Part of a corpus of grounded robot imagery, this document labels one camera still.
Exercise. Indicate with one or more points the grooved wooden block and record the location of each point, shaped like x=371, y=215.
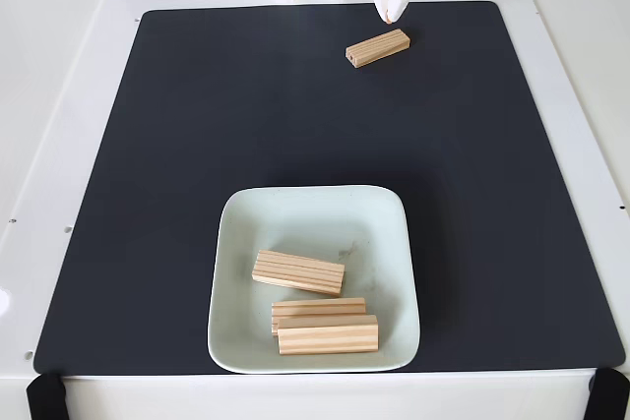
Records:
x=320, y=306
x=298, y=273
x=377, y=47
x=327, y=336

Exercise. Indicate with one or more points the pale green square plate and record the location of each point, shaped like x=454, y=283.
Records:
x=384, y=267

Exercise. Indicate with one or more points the black table mat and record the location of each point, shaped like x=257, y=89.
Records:
x=147, y=194

